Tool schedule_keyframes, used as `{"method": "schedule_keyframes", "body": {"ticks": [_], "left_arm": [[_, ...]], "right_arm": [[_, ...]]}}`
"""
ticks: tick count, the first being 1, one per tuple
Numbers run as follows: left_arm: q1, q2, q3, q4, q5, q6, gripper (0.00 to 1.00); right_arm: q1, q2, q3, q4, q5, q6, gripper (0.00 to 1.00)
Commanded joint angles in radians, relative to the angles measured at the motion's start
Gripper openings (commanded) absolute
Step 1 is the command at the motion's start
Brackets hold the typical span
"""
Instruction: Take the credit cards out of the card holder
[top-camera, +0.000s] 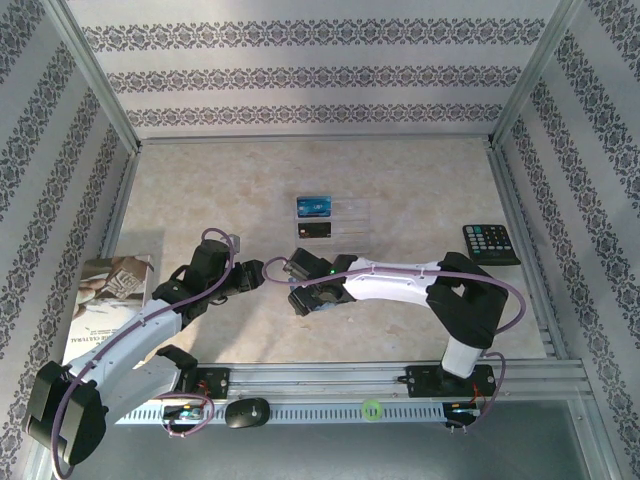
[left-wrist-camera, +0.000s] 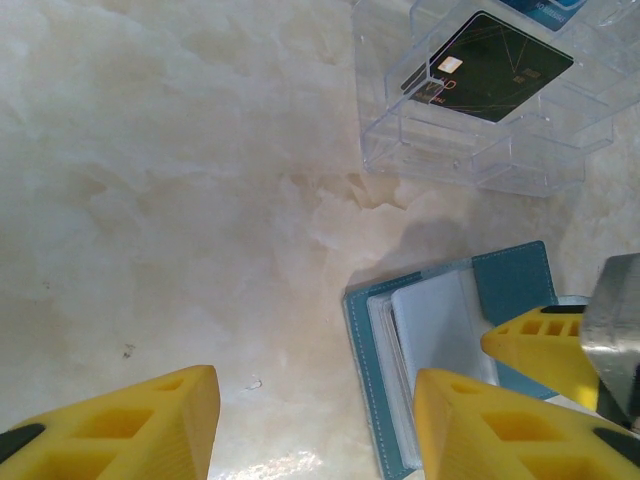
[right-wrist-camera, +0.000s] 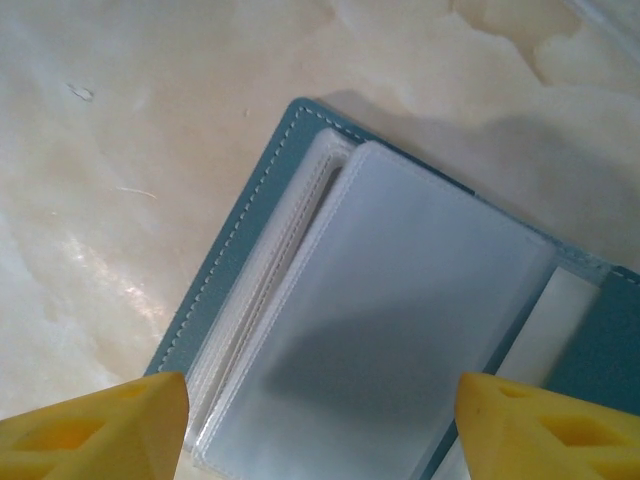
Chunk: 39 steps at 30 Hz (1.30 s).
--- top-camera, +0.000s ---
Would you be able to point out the black credit card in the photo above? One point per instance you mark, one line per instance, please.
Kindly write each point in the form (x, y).
(315, 230)

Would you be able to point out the clear acrylic tray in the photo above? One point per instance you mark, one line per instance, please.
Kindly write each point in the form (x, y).
(350, 225)

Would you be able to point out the blue credit card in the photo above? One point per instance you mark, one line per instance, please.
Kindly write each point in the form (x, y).
(315, 206)

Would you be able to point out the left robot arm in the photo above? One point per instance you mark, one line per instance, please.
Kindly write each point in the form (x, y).
(130, 335)

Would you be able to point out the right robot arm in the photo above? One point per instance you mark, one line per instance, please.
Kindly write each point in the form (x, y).
(390, 285)

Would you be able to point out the paperback book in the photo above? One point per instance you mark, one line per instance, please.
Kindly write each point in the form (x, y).
(115, 285)

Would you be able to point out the black computer mouse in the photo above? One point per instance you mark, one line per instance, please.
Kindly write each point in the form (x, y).
(247, 413)

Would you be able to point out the small circuit board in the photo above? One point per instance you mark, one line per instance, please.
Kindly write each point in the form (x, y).
(462, 412)
(185, 414)

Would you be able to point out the black calculator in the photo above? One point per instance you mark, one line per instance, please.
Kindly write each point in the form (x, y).
(492, 242)

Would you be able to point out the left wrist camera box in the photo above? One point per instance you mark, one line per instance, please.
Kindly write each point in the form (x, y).
(235, 242)

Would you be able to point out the aluminium front rail frame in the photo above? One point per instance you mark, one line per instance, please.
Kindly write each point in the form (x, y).
(320, 382)

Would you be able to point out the aluminium side rail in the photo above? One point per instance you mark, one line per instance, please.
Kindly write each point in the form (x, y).
(120, 200)
(511, 200)

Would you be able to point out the aluminium corner post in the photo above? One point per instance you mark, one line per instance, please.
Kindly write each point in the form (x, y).
(534, 75)
(106, 85)

